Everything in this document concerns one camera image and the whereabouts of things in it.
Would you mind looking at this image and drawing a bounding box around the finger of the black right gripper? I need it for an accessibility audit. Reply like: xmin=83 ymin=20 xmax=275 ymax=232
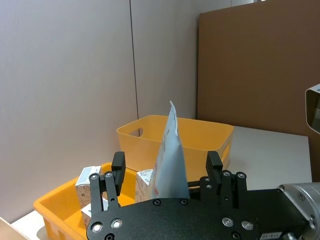
xmin=89 ymin=151 xmax=127 ymax=217

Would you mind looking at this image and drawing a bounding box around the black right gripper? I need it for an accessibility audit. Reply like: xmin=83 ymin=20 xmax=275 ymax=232
xmin=86 ymin=151 xmax=308 ymax=240

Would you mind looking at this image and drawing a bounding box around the white printed carton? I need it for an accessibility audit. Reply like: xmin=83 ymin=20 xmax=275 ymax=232
xmin=80 ymin=197 xmax=109 ymax=230
xmin=74 ymin=166 xmax=102 ymax=208
xmin=135 ymin=169 xmax=155 ymax=203

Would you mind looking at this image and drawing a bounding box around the orange plastic crate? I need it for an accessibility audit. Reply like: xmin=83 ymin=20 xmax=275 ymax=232
xmin=33 ymin=162 xmax=151 ymax=240

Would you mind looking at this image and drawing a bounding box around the pale blue plastic bag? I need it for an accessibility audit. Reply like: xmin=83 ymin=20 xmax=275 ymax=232
xmin=149 ymin=100 xmax=190 ymax=200

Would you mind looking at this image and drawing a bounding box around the tan cardboard piece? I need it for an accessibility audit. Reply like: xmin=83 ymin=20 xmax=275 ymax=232
xmin=0 ymin=216 xmax=31 ymax=240

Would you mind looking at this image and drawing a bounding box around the brown cardboard panel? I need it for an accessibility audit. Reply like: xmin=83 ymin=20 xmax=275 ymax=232
xmin=196 ymin=0 xmax=320 ymax=185

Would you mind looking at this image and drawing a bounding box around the yellow plastic bin with handles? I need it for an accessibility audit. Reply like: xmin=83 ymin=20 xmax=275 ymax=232
xmin=116 ymin=114 xmax=235 ymax=183

